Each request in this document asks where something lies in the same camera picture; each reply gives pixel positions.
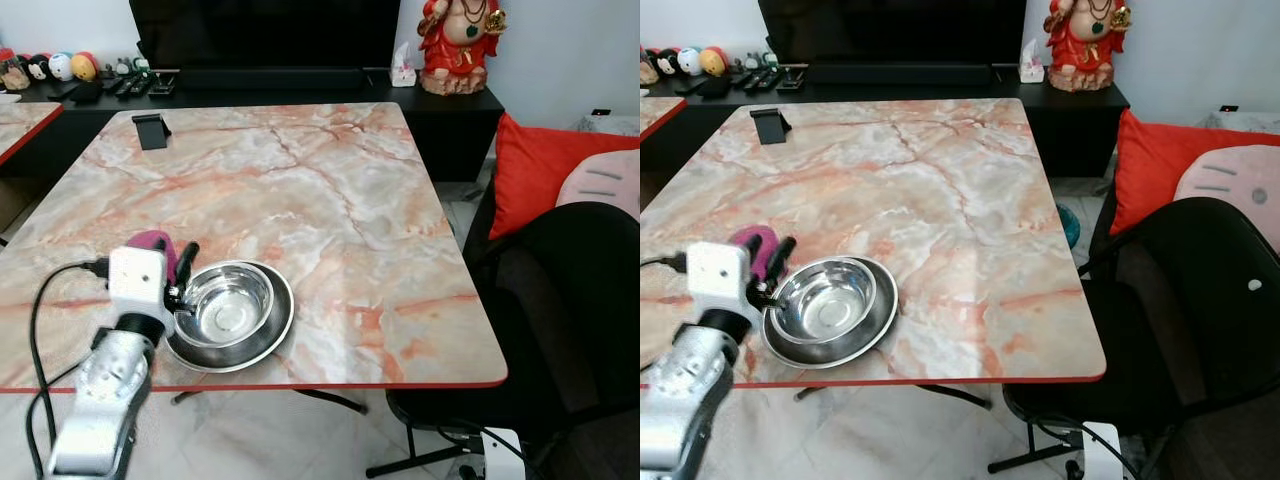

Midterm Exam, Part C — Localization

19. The red cushion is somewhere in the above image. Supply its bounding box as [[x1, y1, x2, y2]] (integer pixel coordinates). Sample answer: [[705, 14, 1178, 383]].
[[1109, 108, 1280, 237], [489, 112, 641, 242]]

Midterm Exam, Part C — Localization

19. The white tissue box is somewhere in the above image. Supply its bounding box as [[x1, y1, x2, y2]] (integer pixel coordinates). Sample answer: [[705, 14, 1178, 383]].
[[1017, 39, 1046, 85], [389, 41, 419, 89]]

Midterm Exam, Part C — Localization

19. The magenta plastic cup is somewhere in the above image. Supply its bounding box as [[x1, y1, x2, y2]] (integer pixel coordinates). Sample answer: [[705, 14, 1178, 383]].
[[729, 225, 780, 283], [125, 229, 182, 285]]

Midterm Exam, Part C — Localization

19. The marble side table red edge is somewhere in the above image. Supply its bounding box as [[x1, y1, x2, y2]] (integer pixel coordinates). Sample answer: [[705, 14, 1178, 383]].
[[0, 99, 64, 168], [640, 95, 688, 141]]

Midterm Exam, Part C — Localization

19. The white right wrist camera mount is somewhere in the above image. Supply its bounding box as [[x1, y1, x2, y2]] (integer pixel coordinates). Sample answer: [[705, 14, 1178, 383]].
[[1078, 421, 1125, 480], [480, 427, 528, 480]]

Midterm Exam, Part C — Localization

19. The black flat television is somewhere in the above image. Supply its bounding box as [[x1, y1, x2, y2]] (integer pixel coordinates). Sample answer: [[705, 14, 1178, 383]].
[[128, 0, 402, 72], [757, 0, 1028, 67]]

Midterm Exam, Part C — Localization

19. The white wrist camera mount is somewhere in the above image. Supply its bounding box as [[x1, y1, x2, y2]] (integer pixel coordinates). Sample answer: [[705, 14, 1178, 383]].
[[480, 427, 528, 480], [107, 246, 178, 315], [1078, 421, 1125, 480], [685, 241, 760, 314]]

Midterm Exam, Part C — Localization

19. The black phone stand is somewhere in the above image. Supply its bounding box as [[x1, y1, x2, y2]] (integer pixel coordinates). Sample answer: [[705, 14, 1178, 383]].
[[749, 107, 794, 147], [131, 112, 174, 152]]

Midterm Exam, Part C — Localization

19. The red laughing buddha statue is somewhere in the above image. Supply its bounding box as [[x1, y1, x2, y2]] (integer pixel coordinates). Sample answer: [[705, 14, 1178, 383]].
[[417, 0, 509, 97], [1043, 0, 1134, 94]]

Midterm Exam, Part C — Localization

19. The black office chair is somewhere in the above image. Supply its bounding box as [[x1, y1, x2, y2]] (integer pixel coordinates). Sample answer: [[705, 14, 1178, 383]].
[[987, 196, 1280, 480], [364, 200, 641, 480]]

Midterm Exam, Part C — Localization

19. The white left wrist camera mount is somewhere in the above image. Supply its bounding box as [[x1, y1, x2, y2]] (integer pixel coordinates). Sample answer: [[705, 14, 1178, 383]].
[[685, 241, 760, 314], [107, 246, 178, 315]]

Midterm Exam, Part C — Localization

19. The stainless steel plate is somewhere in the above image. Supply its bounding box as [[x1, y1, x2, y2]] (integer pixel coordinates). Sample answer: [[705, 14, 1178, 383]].
[[164, 259, 297, 374], [761, 255, 900, 370]]

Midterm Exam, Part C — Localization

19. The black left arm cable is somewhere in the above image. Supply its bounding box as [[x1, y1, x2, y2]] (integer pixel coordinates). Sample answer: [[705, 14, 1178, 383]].
[[24, 257, 111, 478], [640, 253, 693, 277]]

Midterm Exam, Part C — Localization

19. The pink face pillow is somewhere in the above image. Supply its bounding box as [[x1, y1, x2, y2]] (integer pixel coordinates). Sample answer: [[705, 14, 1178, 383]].
[[555, 149, 641, 221], [1172, 144, 1280, 253]]

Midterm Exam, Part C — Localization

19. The stainless steel bowl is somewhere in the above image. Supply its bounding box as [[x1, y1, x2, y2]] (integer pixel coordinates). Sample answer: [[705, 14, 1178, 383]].
[[769, 257, 879, 345], [174, 262, 275, 349]]

